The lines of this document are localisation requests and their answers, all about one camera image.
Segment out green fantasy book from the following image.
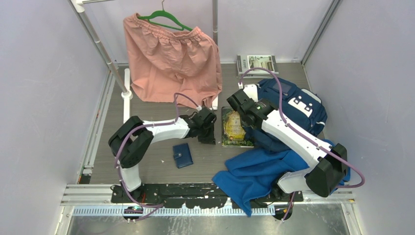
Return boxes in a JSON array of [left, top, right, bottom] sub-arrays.
[[221, 106, 254, 148]]

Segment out navy blue backpack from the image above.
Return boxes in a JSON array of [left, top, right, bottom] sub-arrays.
[[243, 78, 327, 153]]

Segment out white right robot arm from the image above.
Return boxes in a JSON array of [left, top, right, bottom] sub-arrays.
[[227, 89, 348, 201]]

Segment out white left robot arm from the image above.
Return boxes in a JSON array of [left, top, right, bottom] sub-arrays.
[[108, 107, 217, 202]]

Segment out small blue wallet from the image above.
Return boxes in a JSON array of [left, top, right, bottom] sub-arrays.
[[172, 143, 193, 168]]

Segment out grey magazine stack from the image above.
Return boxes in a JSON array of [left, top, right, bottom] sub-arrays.
[[236, 55, 279, 79]]

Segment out pink shorts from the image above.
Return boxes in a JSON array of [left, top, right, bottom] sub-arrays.
[[123, 13, 223, 108]]

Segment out blue cloth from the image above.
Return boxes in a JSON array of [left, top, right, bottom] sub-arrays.
[[212, 139, 351, 217]]

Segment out green clothes hanger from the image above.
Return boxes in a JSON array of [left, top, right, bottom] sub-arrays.
[[137, 0, 193, 32]]

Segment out metal clothes rack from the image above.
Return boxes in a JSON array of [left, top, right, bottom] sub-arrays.
[[68, 0, 220, 125]]

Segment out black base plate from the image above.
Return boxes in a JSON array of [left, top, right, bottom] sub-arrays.
[[110, 183, 291, 211]]

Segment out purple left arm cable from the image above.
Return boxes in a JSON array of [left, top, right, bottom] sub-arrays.
[[115, 93, 203, 223]]

